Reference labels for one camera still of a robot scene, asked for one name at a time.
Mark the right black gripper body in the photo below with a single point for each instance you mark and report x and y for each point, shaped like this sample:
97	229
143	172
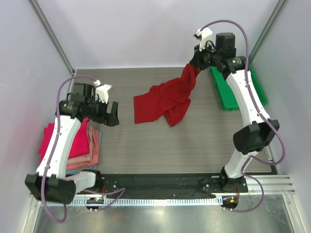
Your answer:
198	58

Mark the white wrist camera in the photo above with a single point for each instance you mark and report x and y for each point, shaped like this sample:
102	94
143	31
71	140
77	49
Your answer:
102	91
203	35

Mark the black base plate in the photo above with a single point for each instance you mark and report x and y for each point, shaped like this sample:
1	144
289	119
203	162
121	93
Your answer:
181	186

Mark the aluminium corner post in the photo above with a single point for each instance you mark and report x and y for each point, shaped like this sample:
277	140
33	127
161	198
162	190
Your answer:
277	10
52	36

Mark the aluminium rail beam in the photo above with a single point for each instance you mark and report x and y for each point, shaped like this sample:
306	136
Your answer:
271	184

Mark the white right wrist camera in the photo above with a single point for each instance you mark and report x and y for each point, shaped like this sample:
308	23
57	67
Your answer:
203	35

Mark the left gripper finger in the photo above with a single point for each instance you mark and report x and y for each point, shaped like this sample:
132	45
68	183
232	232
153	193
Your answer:
112	121
114	109

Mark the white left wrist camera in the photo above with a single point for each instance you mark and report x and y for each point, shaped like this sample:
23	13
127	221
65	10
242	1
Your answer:
102	91

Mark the right aluminium corner post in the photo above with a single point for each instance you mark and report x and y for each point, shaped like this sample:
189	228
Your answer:
277	10

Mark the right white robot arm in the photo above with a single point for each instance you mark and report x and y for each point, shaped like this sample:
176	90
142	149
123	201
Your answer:
258	128

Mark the dark red t shirt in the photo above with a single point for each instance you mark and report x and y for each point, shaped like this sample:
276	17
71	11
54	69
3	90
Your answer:
170	99

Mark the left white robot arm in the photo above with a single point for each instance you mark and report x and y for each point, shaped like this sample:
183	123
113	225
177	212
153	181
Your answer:
50	182

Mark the green plastic tray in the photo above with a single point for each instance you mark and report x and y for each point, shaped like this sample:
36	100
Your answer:
226	95

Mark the folded magenta t shirt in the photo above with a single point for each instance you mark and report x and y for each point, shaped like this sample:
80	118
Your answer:
80	150

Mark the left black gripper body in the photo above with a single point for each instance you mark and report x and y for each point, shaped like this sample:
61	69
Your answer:
97	111

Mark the left aluminium corner post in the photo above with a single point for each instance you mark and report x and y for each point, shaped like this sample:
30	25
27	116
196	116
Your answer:
52	36

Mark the slotted cable duct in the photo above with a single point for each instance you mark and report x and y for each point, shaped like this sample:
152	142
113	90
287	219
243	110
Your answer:
88	201

